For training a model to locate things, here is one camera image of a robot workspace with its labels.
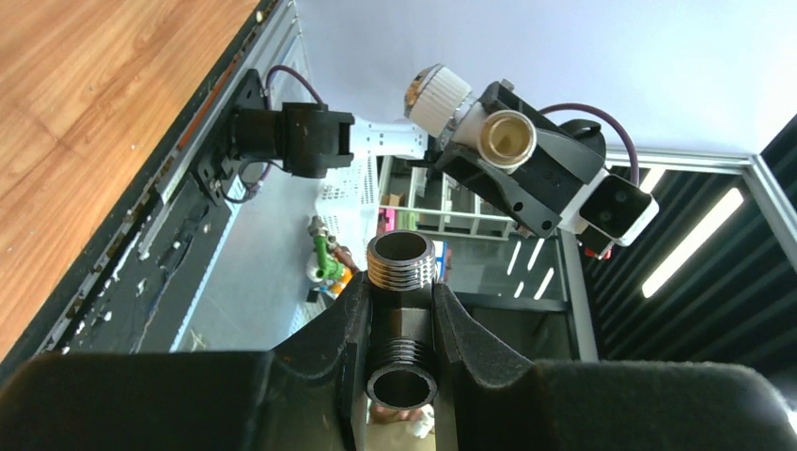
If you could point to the white plastic water faucet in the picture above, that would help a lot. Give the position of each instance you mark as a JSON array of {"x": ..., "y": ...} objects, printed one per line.
[{"x": 442, "y": 104}]

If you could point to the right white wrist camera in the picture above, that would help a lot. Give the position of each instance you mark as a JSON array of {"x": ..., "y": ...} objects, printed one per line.
[{"x": 615, "y": 213}]

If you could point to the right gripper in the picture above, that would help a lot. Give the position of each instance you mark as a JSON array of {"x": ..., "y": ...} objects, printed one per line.
[{"x": 536, "y": 194}]

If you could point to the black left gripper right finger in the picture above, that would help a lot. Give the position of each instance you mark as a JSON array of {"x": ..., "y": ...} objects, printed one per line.
[{"x": 493, "y": 398}]

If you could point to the metal tee pipe fitting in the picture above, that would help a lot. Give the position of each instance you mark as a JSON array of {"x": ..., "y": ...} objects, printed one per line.
[{"x": 401, "y": 365}]

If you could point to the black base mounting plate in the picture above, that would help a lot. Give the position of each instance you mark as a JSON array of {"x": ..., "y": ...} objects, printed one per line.
[{"x": 102, "y": 107}]

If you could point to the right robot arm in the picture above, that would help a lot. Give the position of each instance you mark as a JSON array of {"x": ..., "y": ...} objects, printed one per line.
[{"x": 309, "y": 140}]

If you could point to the pink perforated basket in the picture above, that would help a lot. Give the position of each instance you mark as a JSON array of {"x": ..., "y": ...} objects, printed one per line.
[{"x": 387, "y": 220}]

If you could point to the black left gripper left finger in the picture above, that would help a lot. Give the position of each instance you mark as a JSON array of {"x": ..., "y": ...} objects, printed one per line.
[{"x": 307, "y": 393}]

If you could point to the green pipe fitting assembly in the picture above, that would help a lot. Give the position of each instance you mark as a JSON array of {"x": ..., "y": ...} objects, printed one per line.
[{"x": 331, "y": 265}]

